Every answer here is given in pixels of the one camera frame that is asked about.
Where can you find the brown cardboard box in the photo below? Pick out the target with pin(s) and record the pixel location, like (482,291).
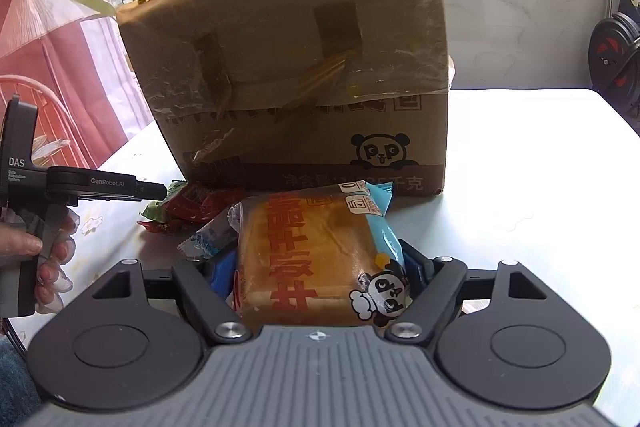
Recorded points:
(310,157)

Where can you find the orange bread packet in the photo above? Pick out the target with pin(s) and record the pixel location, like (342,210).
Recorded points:
(310,257)

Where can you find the black exercise bike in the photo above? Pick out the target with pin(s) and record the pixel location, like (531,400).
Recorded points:
(615,52)

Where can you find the red green snack packet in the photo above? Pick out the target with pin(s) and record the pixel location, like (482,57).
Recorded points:
(195,204)

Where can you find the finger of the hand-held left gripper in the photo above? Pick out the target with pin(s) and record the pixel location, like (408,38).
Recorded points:
(110,184)

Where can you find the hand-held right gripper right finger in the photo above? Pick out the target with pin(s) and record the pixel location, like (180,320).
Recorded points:
(415,269)

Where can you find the red printed curtain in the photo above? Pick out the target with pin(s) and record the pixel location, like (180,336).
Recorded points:
(50,57)

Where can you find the white blue snack packet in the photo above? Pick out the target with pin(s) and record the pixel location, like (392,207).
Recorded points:
(207,237)

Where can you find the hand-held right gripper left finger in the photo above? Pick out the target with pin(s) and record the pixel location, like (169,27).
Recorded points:
(222,274)

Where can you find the person's left hand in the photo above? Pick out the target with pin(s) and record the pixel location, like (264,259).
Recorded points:
(57,267)

